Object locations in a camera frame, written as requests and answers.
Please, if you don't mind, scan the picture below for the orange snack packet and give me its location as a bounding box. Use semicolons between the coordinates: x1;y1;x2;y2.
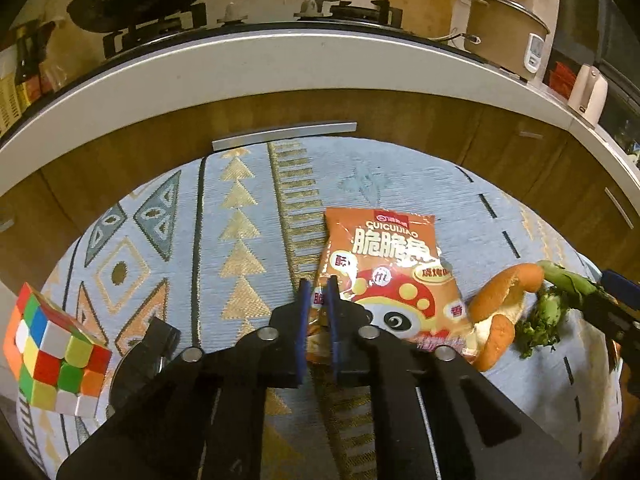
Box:
305;207;476;367

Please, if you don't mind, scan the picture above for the red box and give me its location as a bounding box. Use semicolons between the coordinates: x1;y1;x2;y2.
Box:
549;60;576;100

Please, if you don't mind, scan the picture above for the grey patterned tablecloth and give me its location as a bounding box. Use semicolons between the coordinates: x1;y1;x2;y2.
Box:
15;135;627;480

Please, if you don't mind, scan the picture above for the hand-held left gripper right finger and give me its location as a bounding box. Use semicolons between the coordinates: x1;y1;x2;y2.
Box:
326;277;584;480

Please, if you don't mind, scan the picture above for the dark sauce bottle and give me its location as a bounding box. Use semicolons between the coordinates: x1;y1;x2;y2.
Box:
12;25;40;103

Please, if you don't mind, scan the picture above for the beige rice cooker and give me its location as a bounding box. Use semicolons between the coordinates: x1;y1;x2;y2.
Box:
462;0;551;81

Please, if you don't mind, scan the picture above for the green bok choy stalk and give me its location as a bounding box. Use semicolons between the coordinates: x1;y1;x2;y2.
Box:
537;260;599;311

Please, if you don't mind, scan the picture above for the dark kitchen window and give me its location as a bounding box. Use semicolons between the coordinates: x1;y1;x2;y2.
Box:
560;0;640;161

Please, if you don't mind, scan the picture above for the wooden kitchen cabinet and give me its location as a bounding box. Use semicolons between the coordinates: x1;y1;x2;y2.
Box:
0;91;640;401

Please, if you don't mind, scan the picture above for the hot dog bun with sausage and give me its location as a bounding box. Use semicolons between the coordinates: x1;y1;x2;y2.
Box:
467;262;545;372

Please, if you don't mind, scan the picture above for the white electric kettle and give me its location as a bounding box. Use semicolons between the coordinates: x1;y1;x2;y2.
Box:
567;64;609;126

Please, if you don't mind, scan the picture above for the broccoli floret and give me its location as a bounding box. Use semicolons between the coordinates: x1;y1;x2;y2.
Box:
515;290;571;359

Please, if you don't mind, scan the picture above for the colourful puzzle cube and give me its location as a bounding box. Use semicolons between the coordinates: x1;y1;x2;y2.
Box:
2;282;112;419

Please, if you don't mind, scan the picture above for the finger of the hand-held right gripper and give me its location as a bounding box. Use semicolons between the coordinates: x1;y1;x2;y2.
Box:
601;270;640;307
581;292;640;361

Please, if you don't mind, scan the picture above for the black gas stove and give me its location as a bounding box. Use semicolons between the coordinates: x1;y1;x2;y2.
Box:
102;0;408;58

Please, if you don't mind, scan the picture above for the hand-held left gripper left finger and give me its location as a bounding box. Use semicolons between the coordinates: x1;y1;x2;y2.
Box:
57;280;313;480

